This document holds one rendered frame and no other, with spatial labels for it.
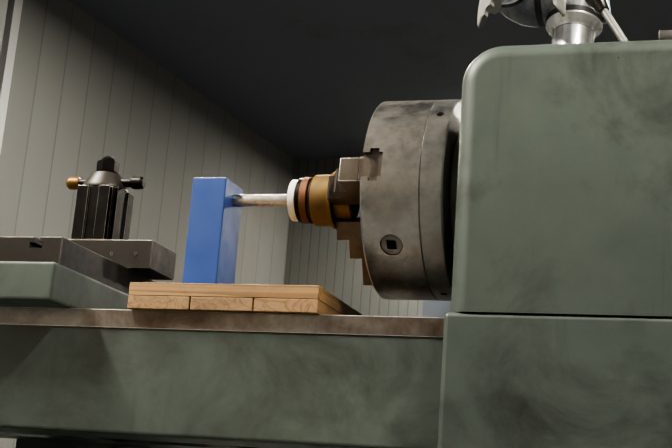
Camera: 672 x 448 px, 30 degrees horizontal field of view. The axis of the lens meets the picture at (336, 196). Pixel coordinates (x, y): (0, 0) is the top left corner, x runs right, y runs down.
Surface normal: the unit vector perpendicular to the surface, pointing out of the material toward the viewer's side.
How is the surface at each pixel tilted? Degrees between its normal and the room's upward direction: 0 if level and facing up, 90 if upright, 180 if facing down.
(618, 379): 90
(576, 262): 90
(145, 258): 90
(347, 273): 90
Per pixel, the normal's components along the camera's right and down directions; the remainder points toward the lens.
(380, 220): -0.29, 0.20
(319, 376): -0.29, -0.26
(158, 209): 0.92, -0.03
